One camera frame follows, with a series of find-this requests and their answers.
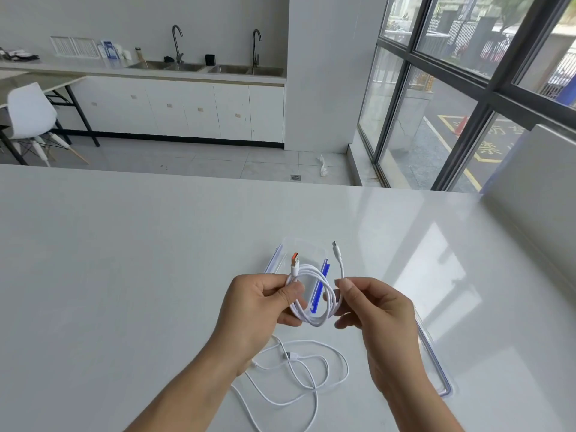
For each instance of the person's left hand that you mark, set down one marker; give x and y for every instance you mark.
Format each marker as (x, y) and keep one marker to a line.
(252, 314)

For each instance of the person's right hand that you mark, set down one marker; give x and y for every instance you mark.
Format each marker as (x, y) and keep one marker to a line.
(391, 337)

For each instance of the clear container with blue clips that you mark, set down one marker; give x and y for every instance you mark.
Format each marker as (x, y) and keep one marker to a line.
(310, 247)

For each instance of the person's left forearm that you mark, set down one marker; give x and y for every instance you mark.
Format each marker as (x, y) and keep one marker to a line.
(189, 400)

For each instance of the clear container lid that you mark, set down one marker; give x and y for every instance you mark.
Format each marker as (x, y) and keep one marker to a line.
(438, 373)

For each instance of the blue white box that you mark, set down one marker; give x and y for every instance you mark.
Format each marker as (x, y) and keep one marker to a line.
(109, 50)

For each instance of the crumpled white paper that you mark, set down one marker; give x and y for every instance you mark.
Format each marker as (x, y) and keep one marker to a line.
(323, 167)

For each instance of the white kitchen cabinet counter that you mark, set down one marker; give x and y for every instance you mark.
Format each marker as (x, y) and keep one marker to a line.
(189, 107)

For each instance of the orange traffic cone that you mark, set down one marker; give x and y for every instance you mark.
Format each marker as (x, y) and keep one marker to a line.
(461, 126)

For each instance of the steel sink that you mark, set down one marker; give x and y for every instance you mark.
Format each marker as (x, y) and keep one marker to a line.
(229, 69)
(148, 65)

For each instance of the black cup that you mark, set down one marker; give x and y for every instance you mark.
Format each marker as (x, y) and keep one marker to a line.
(209, 60)

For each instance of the dark curved faucet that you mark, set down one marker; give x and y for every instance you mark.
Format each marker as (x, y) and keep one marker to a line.
(254, 51)
(177, 47)

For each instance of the white plastic chair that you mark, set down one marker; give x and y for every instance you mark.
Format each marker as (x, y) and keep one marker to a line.
(29, 110)

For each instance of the beige table black legs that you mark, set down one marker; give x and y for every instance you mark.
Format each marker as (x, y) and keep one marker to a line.
(58, 80)

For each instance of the white slatted rack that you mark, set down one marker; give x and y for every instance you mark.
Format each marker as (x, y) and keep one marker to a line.
(74, 47)

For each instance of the black tray with items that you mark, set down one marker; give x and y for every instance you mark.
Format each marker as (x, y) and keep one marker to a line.
(20, 56)

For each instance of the dark window frame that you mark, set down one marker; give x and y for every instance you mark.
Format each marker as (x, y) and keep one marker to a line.
(466, 148)

